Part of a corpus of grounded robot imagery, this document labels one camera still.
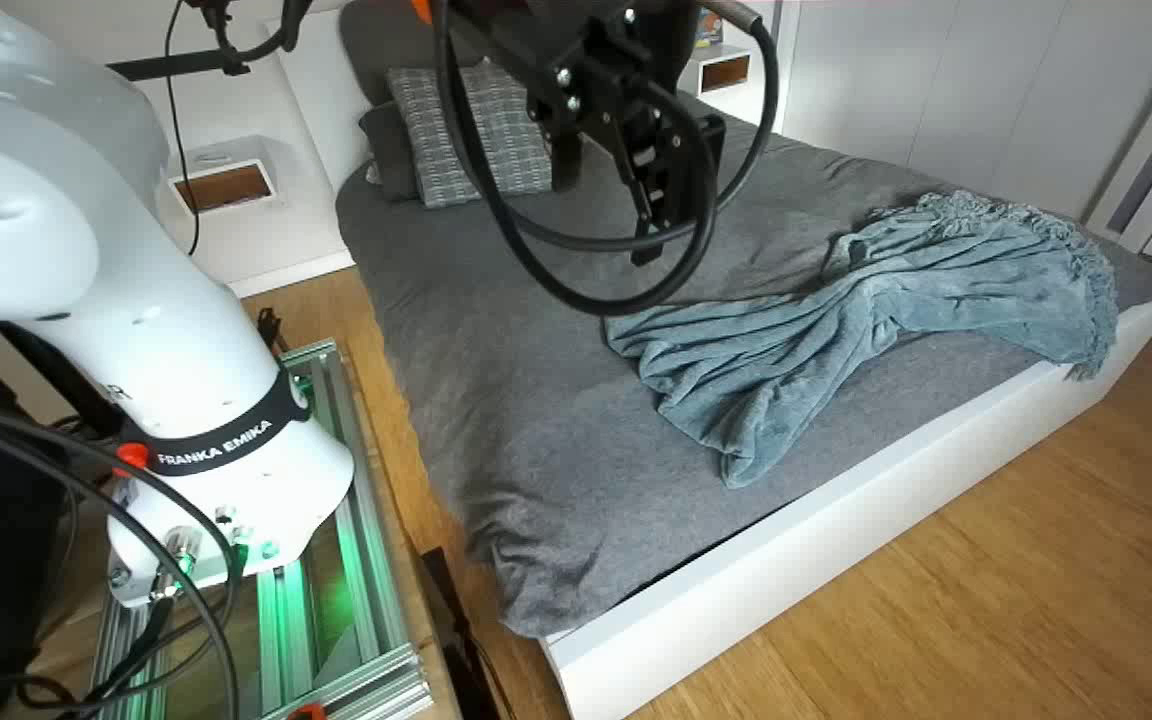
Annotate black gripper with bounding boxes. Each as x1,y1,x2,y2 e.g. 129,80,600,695
446,0,729,266

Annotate blue fringed towel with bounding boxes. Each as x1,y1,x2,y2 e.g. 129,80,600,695
600,186,1124,493

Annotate grey bed cover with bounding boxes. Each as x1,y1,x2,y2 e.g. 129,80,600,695
332,97,1152,644

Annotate white nightstand wooden opening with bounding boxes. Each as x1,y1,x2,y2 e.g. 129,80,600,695
678,10,785,131

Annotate grey plaid pillow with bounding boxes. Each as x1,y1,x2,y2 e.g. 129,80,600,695
384,54,561,211

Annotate small dark grey pillow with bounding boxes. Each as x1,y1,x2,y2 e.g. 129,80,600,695
354,100,429,207

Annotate large dark grey cushion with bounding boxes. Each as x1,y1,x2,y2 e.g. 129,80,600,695
335,0,470,106

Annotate white wardrobe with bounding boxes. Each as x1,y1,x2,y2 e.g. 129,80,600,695
775,0,1152,282

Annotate black floor bar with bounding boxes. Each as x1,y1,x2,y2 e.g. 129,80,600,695
412,543,509,720

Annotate aluminium profile robot stand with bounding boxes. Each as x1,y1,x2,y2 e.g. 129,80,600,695
93,337,437,720

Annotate red base knob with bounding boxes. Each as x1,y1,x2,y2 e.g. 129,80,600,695
113,434,156,479

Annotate white bed frame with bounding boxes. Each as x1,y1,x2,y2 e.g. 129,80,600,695
539,280,1152,720

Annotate black camera stand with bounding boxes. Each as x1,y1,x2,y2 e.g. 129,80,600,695
109,0,318,89

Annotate black base cables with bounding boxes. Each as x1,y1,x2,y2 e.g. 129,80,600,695
0,391,247,720

